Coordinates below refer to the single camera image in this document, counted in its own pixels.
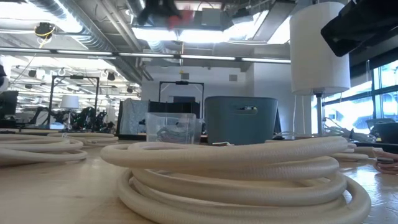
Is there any red cable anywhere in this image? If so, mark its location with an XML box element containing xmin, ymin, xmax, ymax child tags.
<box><xmin>167</xmin><ymin>9</ymin><xmax>196</xmax><ymax>31</ymax></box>

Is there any long linear light fixture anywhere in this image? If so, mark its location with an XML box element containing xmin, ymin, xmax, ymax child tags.
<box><xmin>0</xmin><ymin>46</ymin><xmax>292</xmax><ymax>65</ymax></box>

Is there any black partition panel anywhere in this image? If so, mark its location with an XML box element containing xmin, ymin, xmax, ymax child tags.
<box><xmin>148</xmin><ymin>100</ymin><xmax>201</xmax><ymax>119</ymax></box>

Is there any beige bundled cable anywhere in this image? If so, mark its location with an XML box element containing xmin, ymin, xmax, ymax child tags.
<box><xmin>155</xmin><ymin>126</ymin><xmax>189</xmax><ymax>144</ymax></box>

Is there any grey patterned cover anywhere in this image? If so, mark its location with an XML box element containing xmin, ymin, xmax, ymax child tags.
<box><xmin>119</xmin><ymin>98</ymin><xmax>150</xmax><ymax>135</ymax></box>

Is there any tall black background rig frame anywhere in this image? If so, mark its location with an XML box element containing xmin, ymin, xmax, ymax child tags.
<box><xmin>46</xmin><ymin>74</ymin><xmax>101</xmax><ymax>131</ymax></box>

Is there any dark background container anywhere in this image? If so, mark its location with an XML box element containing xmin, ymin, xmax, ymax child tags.
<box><xmin>366</xmin><ymin>117</ymin><xmax>398</xmax><ymax>144</ymax></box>

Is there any teal plastic bin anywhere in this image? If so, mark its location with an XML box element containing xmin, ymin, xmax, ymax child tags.
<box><xmin>203</xmin><ymin>95</ymin><xmax>279</xmax><ymax>146</ymax></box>

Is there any white usb-c cable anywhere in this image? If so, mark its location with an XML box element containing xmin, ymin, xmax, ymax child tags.
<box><xmin>329</xmin><ymin>141</ymin><xmax>385</xmax><ymax>162</ymax></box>
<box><xmin>0</xmin><ymin>133</ymin><xmax>89</xmax><ymax>167</ymax></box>
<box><xmin>99</xmin><ymin>136</ymin><xmax>373</xmax><ymax>224</ymax></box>

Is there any black background monitor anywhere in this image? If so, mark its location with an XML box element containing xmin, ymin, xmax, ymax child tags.
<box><xmin>0</xmin><ymin>90</ymin><xmax>19</xmax><ymax>116</ymax></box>

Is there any black aluminium table frame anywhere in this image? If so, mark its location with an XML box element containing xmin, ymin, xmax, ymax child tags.
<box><xmin>117</xmin><ymin>133</ymin><xmax>398</xmax><ymax>155</ymax></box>

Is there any low black background rig frame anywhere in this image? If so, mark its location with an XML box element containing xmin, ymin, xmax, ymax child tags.
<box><xmin>158</xmin><ymin>80</ymin><xmax>205</xmax><ymax>119</ymax></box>

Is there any clear plastic container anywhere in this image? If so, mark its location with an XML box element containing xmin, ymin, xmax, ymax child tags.
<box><xmin>144</xmin><ymin>111</ymin><xmax>203</xmax><ymax>146</ymax></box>

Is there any small background white lamp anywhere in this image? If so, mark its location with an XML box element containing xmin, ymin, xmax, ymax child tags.
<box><xmin>60</xmin><ymin>95</ymin><xmax>80</xmax><ymax>130</ymax></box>

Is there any grey ceiling box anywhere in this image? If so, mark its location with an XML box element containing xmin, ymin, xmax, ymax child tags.
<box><xmin>201</xmin><ymin>7</ymin><xmax>224</xmax><ymax>27</ymax></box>

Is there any black ceiling device yellow cable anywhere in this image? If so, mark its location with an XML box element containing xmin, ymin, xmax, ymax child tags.
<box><xmin>33</xmin><ymin>21</ymin><xmax>57</xmax><ymax>49</ymax></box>

